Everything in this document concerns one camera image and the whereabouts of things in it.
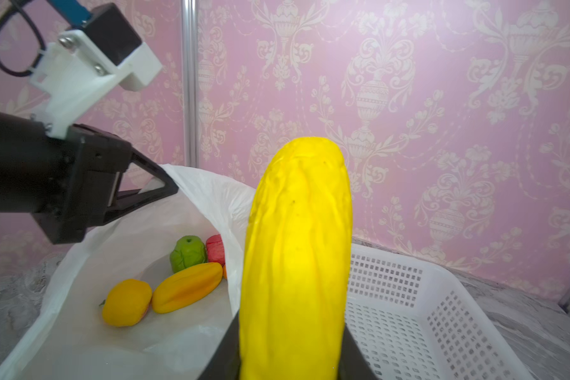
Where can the green toy apple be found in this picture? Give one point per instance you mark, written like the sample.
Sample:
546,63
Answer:
188,251

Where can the white perforated plastic basket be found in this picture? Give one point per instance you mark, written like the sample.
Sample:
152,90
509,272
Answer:
413,319

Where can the round yellow toy lemon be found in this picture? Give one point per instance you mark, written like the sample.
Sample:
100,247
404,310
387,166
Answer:
127,303

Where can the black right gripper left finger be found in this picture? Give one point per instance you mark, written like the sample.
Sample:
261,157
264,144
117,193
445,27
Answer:
226,362

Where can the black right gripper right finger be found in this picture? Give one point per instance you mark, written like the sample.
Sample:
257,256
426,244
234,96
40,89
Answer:
352,363

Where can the white plastic bag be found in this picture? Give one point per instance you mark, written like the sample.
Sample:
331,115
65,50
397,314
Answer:
99,316

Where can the left aluminium corner post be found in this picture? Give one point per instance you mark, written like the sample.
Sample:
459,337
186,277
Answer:
190,81

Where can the long yellow toy fruit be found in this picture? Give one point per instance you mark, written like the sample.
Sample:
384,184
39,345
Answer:
296,266

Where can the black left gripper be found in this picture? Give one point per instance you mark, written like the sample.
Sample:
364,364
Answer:
69,185

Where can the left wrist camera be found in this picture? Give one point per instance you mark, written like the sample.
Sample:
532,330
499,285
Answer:
100,51

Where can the yellow orange toy mango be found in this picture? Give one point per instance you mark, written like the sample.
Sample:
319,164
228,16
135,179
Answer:
186,287

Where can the red toy fruit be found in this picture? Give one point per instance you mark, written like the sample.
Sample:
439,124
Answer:
215,250

